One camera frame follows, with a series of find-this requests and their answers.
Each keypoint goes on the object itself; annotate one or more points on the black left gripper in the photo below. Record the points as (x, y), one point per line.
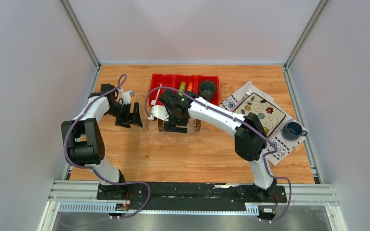
(133, 118)

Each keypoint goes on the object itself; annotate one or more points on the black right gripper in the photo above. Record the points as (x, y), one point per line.
(170, 125)

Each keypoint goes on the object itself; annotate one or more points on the dark grey mug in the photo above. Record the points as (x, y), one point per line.
(207, 90)

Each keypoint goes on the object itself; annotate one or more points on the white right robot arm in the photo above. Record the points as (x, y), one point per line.
(250, 139)

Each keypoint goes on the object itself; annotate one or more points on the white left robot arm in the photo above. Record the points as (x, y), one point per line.
(83, 143)

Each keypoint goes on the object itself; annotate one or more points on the clear textured acrylic tray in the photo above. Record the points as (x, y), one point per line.
(150, 134)

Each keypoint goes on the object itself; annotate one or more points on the white toothbrush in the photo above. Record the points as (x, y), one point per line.
(153, 98)

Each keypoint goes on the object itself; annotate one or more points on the orange toothpaste tube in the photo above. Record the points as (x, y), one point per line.
(190, 87)

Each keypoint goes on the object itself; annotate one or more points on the green toothpaste tube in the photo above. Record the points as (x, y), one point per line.
(182, 88)

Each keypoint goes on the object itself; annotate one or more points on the red three-compartment bin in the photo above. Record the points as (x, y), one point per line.
(186, 82)

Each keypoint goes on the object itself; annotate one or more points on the silver fork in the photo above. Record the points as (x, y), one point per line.
(244, 97)

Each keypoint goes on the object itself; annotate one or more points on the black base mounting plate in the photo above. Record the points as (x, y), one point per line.
(181, 196)

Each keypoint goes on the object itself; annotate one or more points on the floral square plate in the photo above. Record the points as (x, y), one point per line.
(269, 115)

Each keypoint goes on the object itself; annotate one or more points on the patterned white cloth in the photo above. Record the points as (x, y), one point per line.
(284, 147)

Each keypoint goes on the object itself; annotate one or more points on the blue teacup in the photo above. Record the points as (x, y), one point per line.
(293, 131)

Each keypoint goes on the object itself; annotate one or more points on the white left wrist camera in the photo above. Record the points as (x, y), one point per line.
(125, 96)

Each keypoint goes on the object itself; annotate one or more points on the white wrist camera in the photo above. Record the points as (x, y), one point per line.
(158, 112)
(125, 96)

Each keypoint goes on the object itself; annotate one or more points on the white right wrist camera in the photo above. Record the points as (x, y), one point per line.
(158, 112)

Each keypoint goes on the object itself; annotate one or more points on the aluminium frame rail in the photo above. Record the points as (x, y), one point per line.
(80, 196)

